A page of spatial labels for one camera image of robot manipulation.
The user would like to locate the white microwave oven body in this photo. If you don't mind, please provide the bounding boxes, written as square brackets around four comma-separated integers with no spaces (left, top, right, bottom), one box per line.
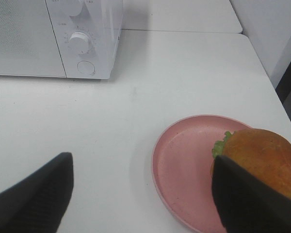
[46,0,124,80]

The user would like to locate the white timer knob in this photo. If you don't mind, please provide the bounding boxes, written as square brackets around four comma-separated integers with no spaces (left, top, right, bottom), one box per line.
[68,32,90,54]

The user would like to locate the round door release button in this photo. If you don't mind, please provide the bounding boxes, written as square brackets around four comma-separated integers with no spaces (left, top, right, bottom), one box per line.
[77,61,95,75]

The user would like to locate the pink round plate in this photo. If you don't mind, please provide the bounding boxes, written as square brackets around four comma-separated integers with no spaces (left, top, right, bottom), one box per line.
[151,115,249,233]

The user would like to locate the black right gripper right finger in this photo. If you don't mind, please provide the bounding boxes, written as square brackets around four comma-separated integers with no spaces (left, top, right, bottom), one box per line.
[211,155,291,233]

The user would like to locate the white upper power knob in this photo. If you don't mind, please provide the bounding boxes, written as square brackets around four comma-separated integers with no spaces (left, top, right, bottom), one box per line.
[66,0,84,17]

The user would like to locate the white microwave door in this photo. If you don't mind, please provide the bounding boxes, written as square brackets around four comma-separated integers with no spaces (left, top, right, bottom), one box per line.
[0,0,65,78]

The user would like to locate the burger with lettuce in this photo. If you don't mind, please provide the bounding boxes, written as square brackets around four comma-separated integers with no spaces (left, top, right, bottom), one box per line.
[211,128,291,199]

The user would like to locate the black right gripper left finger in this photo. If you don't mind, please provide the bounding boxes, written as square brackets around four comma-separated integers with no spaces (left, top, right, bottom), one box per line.
[0,152,74,233]

